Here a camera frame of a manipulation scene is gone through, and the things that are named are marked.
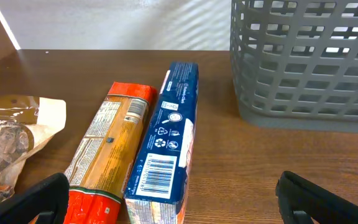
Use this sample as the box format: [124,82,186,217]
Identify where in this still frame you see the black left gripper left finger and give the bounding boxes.
[0,173,69,224]

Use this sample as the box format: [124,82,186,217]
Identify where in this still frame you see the beige brown snack pouch left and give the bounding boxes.
[0,95,67,203]

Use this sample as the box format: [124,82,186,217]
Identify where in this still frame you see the grey plastic basket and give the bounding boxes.
[229,0,358,133]

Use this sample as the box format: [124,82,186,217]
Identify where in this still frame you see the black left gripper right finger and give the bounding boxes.
[275,170,358,224]

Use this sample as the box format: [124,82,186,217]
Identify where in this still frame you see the orange biscuit package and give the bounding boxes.
[64,82,157,224]

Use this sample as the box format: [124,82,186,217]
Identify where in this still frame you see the blue rectangular box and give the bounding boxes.
[124,62,199,224]

